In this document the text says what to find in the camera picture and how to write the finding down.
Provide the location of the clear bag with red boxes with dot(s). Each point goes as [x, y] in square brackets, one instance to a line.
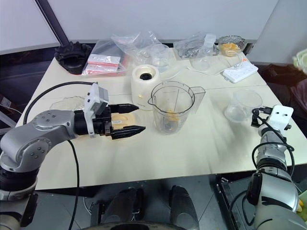
[105, 48]

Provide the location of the orange segments in glass bowl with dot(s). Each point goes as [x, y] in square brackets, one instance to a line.
[230, 48]

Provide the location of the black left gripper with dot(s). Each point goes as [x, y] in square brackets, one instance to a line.
[102, 126]

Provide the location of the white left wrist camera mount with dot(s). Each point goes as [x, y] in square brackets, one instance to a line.
[92, 103]

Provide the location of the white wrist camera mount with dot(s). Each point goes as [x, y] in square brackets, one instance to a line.
[92, 103]
[280, 116]

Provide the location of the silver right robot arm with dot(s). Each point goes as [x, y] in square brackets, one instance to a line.
[275, 187]

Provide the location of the dark chair with clothes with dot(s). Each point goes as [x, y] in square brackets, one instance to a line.
[283, 81]

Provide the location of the red and white box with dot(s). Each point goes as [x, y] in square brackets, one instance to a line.
[104, 59]
[100, 67]

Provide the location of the clear plastic funnel-shaped cup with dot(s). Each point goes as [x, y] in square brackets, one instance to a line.
[202, 61]

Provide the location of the bag of orange fruit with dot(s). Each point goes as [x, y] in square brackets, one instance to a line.
[231, 42]

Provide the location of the dark rounded shape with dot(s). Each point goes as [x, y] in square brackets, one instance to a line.
[124, 206]
[183, 206]

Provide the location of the crumpled clear plastic bag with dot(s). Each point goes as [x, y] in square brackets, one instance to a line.
[134, 44]

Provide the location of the clear plastic blender jar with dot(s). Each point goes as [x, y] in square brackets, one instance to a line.
[172, 95]

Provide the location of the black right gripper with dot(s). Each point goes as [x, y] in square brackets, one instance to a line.
[288, 127]

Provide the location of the black tray under table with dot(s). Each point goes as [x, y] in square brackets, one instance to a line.
[230, 191]

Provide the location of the black ruffled rubber object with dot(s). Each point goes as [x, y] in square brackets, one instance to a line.
[72, 57]

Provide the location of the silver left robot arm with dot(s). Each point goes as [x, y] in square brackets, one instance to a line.
[48, 122]

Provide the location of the orange segments in blender jar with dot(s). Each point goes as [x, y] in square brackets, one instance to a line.
[172, 116]

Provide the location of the white blender base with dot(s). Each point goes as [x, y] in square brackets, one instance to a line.
[141, 88]

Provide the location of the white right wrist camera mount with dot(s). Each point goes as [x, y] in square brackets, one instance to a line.
[280, 116]

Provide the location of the white power strip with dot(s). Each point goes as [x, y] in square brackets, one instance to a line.
[239, 73]

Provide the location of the clear measuring beaker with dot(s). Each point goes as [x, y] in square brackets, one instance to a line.
[160, 56]

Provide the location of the cream blender jar lid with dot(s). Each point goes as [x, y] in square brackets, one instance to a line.
[129, 119]

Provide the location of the green and white bag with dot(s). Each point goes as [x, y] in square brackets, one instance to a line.
[301, 58]

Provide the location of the clear glass plate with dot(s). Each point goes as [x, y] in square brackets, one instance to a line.
[66, 103]

